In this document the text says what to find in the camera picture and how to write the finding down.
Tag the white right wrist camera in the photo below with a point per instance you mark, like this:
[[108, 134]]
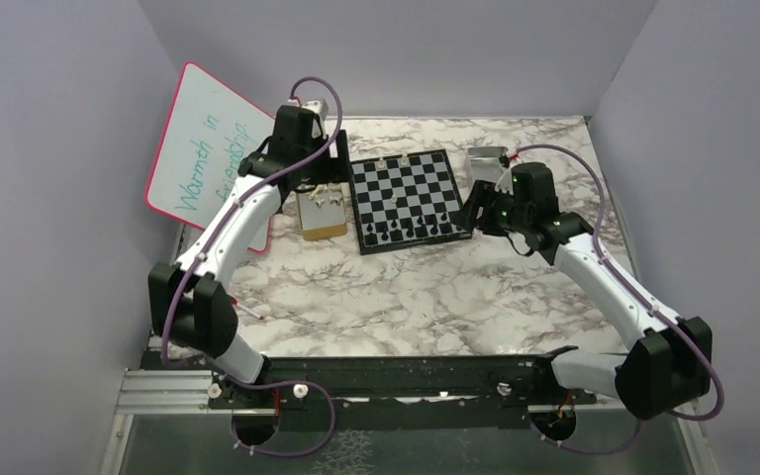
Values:
[[505, 180]]

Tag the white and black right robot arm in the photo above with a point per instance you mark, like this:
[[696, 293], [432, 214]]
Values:
[[667, 358]]

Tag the silver metal tin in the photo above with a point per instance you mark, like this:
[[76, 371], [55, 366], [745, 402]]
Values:
[[483, 163]]

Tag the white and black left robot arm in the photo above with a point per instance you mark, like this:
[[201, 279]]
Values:
[[188, 300]]

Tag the red capped marker pen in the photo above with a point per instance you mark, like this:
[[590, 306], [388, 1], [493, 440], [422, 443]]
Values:
[[247, 310]]

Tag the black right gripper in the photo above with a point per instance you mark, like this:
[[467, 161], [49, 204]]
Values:
[[481, 192]]

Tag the aluminium extrusion rail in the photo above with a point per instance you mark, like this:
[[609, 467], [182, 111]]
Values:
[[165, 392]]

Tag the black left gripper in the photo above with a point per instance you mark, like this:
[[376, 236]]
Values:
[[335, 169]]

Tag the black and white chessboard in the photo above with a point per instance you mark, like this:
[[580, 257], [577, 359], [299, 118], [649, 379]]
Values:
[[425, 187]]

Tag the pink framed whiteboard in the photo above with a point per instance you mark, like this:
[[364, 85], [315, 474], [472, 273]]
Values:
[[209, 129]]

